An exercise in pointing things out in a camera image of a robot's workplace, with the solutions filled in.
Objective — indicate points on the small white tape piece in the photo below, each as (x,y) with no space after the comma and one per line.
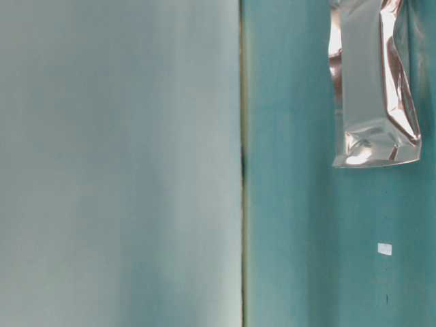
(384,249)

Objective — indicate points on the silver zip bag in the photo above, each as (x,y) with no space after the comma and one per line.
(368,52)

